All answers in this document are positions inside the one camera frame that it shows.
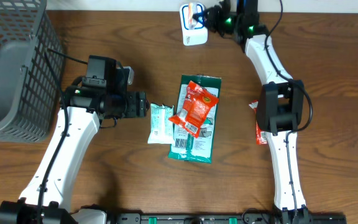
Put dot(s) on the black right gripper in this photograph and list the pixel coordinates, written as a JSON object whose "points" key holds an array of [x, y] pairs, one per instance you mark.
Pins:
{"points": [[213, 14]]}

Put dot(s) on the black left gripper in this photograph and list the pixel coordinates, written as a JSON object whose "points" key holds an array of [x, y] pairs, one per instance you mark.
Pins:
{"points": [[138, 104]]}

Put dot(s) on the white green small packet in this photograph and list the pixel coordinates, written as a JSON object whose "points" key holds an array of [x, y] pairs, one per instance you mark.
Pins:
{"points": [[161, 128]]}

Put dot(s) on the red Hacks candy bag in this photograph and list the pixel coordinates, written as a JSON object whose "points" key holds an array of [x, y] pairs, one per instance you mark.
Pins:
{"points": [[196, 106]]}

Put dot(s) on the green 3M glove package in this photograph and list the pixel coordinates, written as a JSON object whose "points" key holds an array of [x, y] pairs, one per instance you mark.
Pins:
{"points": [[186, 147]]}

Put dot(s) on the red Nescafe packet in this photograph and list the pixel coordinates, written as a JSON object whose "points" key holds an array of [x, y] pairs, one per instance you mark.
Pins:
{"points": [[259, 134]]}

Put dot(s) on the orange box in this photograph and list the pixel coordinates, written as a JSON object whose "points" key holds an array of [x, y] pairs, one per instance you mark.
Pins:
{"points": [[194, 8]]}

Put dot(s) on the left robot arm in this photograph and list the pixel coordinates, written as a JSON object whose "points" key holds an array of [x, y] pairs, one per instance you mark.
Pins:
{"points": [[47, 197]]}

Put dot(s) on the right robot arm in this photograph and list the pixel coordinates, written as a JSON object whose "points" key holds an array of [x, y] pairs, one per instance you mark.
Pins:
{"points": [[280, 105]]}

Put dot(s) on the white barcode scanner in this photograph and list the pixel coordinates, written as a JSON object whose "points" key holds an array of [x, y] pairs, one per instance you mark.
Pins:
{"points": [[192, 37]]}

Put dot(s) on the grey plastic mesh basket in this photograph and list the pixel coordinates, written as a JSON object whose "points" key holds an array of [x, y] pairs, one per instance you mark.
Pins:
{"points": [[27, 89]]}

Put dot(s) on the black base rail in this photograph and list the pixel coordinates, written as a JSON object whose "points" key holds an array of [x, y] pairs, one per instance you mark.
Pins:
{"points": [[245, 218]]}

